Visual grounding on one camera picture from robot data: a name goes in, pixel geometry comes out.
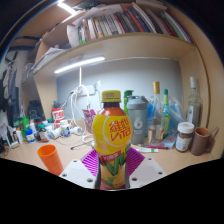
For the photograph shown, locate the white-lidded brown jar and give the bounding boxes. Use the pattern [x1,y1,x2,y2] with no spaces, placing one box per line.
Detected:
[175,121,195,153]

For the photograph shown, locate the under-shelf light bar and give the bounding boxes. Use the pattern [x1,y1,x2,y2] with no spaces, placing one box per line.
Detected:
[54,55,106,75]

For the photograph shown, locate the clear bottle with gold cap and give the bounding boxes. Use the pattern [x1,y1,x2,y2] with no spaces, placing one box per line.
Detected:
[147,81,166,144]

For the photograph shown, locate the wooden shelf unit with books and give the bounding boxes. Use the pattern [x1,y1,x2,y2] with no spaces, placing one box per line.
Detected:
[21,0,201,81]

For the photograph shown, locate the orange plastic cup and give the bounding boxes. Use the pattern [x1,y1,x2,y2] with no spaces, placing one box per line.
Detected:
[36,143,64,176]

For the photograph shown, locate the pink pouch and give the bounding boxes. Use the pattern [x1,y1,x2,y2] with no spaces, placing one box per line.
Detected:
[82,108,97,134]

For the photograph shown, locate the clear glass liquor bottle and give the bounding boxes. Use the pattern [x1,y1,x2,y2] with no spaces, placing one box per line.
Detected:
[186,76,203,128]

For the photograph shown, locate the white cable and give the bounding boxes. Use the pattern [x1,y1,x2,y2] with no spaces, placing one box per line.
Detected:
[67,84,92,135]

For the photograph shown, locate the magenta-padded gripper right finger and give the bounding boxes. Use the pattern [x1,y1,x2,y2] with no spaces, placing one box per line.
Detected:
[125,147,168,189]

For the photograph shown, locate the green bottle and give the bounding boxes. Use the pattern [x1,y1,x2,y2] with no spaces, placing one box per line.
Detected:
[123,89,134,116]

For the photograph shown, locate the white bottle with blue label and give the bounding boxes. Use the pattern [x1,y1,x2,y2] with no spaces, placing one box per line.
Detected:
[25,128,36,144]

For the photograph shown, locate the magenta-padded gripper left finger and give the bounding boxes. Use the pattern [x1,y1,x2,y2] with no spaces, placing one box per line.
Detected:
[59,148,101,189]

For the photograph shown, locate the brown ceramic mug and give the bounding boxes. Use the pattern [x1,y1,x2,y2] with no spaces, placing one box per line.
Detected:
[190,126,215,157]

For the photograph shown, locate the brown bottle with red label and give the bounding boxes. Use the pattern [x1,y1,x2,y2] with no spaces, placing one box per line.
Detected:
[38,123,50,143]

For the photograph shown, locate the hanging dark clothes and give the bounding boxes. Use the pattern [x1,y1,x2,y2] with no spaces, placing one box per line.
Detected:
[0,49,22,129]

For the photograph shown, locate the slim green-capped glass bottle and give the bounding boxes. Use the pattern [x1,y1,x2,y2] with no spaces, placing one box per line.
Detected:
[161,88,172,139]

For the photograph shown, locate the shelf-top light bar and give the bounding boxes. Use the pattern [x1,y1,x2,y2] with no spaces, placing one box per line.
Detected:
[56,1,77,16]

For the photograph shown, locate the grey shaker bottle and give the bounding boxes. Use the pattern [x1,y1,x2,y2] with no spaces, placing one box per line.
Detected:
[126,95,149,145]

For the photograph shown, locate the red and white tub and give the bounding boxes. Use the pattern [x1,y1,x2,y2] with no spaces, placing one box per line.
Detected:
[51,106,65,123]

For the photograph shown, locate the yellow-labelled drink bottle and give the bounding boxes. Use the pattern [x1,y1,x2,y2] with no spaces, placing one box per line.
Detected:
[92,89,133,190]

